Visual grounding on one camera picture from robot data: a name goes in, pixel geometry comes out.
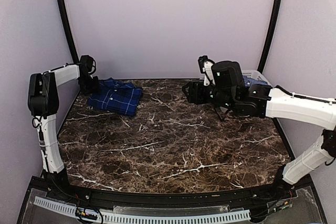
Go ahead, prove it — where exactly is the blue small-check shirt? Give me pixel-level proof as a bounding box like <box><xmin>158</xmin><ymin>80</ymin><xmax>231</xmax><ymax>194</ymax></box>
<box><xmin>243</xmin><ymin>75</ymin><xmax>269</xmax><ymax>87</ymax></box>

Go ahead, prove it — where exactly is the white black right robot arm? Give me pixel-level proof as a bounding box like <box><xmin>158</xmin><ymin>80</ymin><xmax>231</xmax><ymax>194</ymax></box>
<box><xmin>182</xmin><ymin>81</ymin><xmax>335</xmax><ymax>200</ymax></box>

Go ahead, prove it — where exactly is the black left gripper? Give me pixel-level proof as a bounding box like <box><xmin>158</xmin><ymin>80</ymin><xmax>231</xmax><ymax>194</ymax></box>
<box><xmin>78</xmin><ymin>74</ymin><xmax>100</xmax><ymax>94</ymax></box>

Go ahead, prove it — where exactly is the black frame post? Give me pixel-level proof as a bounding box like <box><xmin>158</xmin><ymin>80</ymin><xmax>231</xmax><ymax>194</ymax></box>
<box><xmin>257</xmin><ymin>0</ymin><xmax>281</xmax><ymax>73</ymax></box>
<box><xmin>57</xmin><ymin>0</ymin><xmax>79</xmax><ymax>63</ymax></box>

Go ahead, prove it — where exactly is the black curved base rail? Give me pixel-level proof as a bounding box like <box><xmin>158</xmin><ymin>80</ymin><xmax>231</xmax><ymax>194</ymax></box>
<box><xmin>31</xmin><ymin>174</ymin><xmax>316</xmax><ymax>211</ymax></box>

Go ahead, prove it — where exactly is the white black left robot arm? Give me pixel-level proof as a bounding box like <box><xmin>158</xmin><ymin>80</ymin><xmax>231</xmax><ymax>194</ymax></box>
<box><xmin>28</xmin><ymin>59</ymin><xmax>99</xmax><ymax>201</ymax></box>

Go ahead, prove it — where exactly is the white plastic laundry basket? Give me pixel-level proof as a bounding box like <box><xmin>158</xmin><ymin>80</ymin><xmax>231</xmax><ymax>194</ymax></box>
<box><xmin>242</xmin><ymin>70</ymin><xmax>271</xmax><ymax>85</ymax></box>

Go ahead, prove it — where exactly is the white slotted cable duct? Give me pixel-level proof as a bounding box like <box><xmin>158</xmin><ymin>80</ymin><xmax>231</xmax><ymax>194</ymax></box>
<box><xmin>33</xmin><ymin>196</ymin><xmax>251</xmax><ymax>223</ymax></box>

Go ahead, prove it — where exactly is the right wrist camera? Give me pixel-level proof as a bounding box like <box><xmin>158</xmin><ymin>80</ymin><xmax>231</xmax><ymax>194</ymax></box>
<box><xmin>197</xmin><ymin>56</ymin><xmax>245</xmax><ymax>90</ymax></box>

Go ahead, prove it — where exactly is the black frame post left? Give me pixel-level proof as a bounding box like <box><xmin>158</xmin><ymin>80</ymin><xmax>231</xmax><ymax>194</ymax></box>
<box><xmin>57</xmin><ymin>0</ymin><xmax>79</xmax><ymax>63</ymax></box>

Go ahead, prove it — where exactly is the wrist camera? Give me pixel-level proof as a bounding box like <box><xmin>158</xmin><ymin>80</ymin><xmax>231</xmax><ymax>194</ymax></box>
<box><xmin>197</xmin><ymin>56</ymin><xmax>245</xmax><ymax>90</ymax></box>
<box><xmin>79</xmin><ymin>55</ymin><xmax>97</xmax><ymax>75</ymax></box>

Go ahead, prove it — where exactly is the blue plaid long sleeve shirt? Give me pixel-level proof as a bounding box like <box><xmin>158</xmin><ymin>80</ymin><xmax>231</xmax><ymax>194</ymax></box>
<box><xmin>88</xmin><ymin>78</ymin><xmax>143</xmax><ymax>116</ymax></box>

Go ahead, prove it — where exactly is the black frame post right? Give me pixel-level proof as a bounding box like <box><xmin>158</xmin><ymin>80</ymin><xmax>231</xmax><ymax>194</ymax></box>
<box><xmin>257</xmin><ymin>0</ymin><xmax>281</xmax><ymax>73</ymax></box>

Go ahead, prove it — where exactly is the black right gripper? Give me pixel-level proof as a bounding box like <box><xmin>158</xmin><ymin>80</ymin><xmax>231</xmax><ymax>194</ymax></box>
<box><xmin>183</xmin><ymin>80</ymin><xmax>237</xmax><ymax>110</ymax></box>

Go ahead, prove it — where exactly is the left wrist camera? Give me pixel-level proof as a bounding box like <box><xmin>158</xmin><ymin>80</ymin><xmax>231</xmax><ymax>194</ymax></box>
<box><xmin>79</xmin><ymin>55</ymin><xmax>97</xmax><ymax>75</ymax></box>

